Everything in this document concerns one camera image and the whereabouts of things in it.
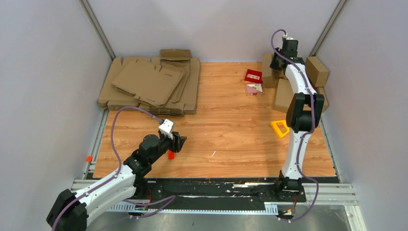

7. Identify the folded cardboard box right edge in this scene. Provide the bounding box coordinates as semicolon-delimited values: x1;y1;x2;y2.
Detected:
316;87;329;113

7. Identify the white slotted cable duct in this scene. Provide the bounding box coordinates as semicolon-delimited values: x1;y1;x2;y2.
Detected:
108;201;279;216

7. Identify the red box with white labels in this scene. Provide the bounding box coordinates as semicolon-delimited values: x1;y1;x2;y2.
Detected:
244;69;263;84

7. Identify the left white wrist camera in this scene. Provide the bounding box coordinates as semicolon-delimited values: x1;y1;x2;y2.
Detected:
158;119;174;140

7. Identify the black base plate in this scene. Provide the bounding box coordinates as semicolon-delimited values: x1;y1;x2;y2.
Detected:
130;177;306;211

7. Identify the folded cardboard box front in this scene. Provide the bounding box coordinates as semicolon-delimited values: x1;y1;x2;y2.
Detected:
272;79;293;113

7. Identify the brown cardboard box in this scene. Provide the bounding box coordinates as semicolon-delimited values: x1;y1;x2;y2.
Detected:
275;70;288;80

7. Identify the small orange block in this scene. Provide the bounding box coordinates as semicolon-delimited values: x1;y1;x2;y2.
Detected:
168;151;175;160

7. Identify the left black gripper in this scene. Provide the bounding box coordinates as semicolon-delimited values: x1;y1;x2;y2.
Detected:
149;131;187;164

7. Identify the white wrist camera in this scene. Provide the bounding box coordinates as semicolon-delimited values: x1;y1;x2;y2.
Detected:
282;35;294;40
158;119;174;140

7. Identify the folded cardboard box far right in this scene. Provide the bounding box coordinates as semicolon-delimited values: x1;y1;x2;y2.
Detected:
306;56;329;87

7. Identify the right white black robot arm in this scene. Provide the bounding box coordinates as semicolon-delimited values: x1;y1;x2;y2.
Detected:
270;35;325;201

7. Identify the folded cardboard box upright left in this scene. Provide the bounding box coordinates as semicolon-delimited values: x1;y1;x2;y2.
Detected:
262;53;277;88

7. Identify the pink white printed box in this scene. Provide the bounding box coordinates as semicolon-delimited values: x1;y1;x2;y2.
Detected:
245;83;264;96

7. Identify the yellow plastic triangle frame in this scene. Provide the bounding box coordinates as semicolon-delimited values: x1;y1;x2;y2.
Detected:
270;120;290;139

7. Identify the stack of flat cardboard blanks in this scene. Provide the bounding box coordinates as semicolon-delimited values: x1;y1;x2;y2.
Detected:
97;49;201;116

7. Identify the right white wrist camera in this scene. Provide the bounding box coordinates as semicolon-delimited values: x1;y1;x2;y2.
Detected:
282;35;294;40

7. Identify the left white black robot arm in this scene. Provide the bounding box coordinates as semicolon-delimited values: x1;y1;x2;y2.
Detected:
46;132;187;231

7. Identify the aluminium rail frame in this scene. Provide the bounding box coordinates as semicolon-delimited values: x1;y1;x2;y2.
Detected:
57;108;367;231

